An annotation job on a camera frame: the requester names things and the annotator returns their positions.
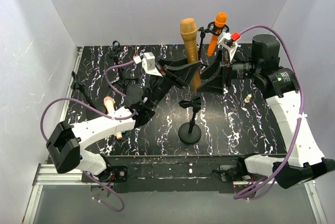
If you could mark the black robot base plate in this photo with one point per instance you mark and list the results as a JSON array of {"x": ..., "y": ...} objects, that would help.
[{"x": 176, "y": 173}]

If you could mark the gold toy microphone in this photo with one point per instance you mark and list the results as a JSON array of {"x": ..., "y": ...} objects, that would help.
[{"x": 188, "y": 31}]

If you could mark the black tripod shock-mount stand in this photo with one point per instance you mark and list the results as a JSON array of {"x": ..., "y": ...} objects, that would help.
[{"x": 203, "y": 31}]

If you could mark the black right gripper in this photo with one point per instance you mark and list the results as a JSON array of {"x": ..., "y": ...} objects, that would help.
[{"x": 225, "y": 70}]

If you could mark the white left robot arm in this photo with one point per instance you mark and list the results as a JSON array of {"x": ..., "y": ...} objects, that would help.
[{"x": 67, "y": 144}]

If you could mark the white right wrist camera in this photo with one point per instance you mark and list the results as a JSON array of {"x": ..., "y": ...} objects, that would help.
[{"x": 230, "y": 42}]

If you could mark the pink toy microphone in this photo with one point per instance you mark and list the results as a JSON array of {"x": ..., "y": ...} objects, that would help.
[{"x": 109, "y": 105}]

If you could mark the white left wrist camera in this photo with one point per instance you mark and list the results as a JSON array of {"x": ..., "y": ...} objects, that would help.
[{"x": 148, "y": 63}]

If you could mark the black left clamp stand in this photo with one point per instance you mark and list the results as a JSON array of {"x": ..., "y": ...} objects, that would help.
[{"x": 77, "y": 85}]

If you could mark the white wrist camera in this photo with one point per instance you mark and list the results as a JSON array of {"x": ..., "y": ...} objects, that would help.
[
  {"x": 148, "y": 63},
  {"x": 230, "y": 42}
]

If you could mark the small beige peg piece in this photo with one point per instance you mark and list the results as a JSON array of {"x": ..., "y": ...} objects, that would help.
[{"x": 247, "y": 99}]

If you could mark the black round-base clamp stand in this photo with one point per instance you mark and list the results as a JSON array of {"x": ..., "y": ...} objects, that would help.
[{"x": 190, "y": 133}]

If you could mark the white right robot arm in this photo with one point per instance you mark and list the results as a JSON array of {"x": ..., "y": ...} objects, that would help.
[{"x": 280, "y": 89}]

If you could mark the aluminium frame rail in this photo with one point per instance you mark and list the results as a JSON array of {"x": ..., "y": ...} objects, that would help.
[{"x": 46, "y": 174}]

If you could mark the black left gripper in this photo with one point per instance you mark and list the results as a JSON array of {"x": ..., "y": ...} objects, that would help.
[{"x": 167, "y": 76}]

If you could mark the orange toy microphone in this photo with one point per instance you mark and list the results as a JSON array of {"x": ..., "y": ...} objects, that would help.
[{"x": 219, "y": 24}]

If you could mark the black small tripod stand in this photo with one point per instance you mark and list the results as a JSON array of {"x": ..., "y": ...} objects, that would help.
[{"x": 122, "y": 81}]

